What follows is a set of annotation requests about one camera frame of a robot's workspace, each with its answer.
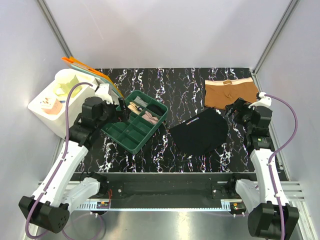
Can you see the orange and teal folders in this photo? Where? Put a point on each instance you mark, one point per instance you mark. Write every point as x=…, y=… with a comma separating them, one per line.
x=79, y=66

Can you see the yellow green cup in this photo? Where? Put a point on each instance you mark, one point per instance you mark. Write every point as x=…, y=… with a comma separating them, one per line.
x=65, y=80

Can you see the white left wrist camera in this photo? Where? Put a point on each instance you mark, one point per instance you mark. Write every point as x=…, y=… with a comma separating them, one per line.
x=103, y=92

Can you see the black underwear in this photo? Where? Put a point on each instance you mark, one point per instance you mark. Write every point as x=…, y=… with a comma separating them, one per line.
x=200, y=134

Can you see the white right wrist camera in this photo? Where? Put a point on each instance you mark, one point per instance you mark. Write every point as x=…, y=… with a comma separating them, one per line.
x=262, y=100

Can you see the grey rolled sock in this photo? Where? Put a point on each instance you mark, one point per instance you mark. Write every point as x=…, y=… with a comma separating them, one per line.
x=141, y=102

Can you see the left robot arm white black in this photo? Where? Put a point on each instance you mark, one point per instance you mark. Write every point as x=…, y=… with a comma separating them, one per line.
x=49, y=207

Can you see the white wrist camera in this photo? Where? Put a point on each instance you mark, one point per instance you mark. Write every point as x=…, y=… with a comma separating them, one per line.
x=262, y=100
x=103, y=92

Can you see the brown boxer briefs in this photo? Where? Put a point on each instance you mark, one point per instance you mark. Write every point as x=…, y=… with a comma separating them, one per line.
x=219, y=94

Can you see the pink box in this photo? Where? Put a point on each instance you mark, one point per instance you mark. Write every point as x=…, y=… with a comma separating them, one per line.
x=51, y=106

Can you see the green divided organizer tray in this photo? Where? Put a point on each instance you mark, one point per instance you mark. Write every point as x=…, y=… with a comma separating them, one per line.
x=135, y=133

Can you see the aluminium front rail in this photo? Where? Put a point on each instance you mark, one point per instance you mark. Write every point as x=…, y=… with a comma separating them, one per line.
x=126, y=197

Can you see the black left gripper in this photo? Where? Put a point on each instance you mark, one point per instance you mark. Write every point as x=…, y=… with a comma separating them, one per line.
x=119, y=115

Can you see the white storage bin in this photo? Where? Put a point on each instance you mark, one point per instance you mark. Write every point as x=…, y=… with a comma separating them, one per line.
x=57, y=123

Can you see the beige rolled sock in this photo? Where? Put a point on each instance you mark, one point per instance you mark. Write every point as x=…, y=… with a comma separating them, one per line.
x=135, y=108

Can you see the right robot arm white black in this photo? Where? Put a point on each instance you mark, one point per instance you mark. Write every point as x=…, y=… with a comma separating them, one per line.
x=270, y=214

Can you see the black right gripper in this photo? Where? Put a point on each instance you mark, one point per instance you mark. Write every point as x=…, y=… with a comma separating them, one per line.
x=241, y=105

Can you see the pink rolled sock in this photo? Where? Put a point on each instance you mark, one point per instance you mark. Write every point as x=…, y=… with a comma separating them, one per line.
x=150, y=118

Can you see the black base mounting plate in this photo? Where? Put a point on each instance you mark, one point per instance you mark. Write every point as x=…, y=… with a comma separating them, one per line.
x=164, y=182

